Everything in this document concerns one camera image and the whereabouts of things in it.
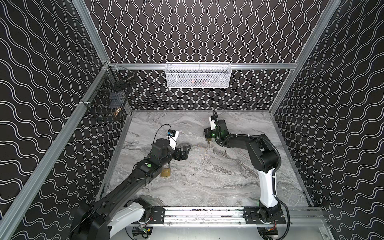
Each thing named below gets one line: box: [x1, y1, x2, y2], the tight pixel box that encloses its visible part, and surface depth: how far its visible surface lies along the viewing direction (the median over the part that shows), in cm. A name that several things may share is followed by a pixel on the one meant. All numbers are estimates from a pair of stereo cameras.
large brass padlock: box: [160, 163, 171, 177], surface depth 90 cm
